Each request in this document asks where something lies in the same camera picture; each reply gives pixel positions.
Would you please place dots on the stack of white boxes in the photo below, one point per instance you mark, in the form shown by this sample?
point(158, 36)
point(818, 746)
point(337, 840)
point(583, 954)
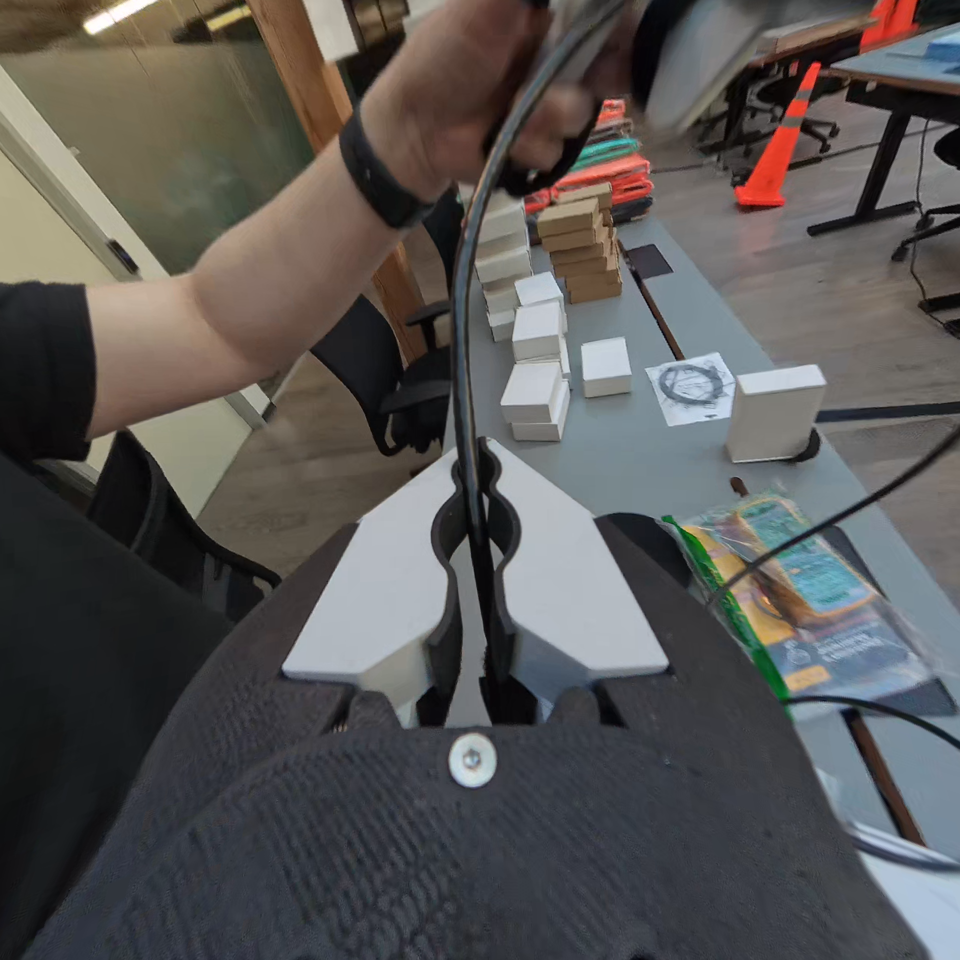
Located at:
point(532, 390)

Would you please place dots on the person's left hand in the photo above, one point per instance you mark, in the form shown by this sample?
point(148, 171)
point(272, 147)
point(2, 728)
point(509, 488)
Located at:
point(442, 97)

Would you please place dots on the person's left forearm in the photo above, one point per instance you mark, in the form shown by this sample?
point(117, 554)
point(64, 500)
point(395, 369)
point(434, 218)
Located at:
point(225, 300)

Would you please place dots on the grey desk with black legs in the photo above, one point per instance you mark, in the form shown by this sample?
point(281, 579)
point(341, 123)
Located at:
point(915, 75)

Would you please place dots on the white paper notice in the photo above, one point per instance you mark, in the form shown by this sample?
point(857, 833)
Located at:
point(330, 30)

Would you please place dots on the wood-edged desk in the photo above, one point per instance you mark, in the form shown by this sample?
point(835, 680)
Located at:
point(817, 34)

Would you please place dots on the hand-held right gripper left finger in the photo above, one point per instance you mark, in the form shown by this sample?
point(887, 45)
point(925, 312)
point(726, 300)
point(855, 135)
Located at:
point(360, 600)

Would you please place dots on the wall card reader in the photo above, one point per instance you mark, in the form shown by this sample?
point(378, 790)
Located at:
point(122, 256)

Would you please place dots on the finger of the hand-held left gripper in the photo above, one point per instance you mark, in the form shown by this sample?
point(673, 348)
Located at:
point(705, 60)

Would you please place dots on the white cardboard mailer box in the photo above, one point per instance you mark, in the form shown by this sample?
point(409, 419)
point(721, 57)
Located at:
point(776, 420)

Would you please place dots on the person's dark clothing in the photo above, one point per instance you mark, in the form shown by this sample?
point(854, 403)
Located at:
point(75, 675)

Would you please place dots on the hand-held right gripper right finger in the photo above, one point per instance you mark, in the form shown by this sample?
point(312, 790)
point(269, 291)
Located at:
point(592, 600)

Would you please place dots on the stack of orange teal bags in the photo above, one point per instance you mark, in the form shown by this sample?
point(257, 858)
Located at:
point(615, 169)

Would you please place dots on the packaged yellow multimeter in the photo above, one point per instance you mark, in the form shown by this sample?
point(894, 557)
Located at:
point(810, 592)

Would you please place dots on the black wristband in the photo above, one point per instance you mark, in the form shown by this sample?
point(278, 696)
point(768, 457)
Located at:
point(375, 180)

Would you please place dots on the stack of brown boxes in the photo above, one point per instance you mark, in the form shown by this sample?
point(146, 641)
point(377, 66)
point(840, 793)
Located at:
point(577, 247)

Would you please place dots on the black desk slot cover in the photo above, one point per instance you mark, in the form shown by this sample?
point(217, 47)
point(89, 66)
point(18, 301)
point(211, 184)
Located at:
point(649, 262)

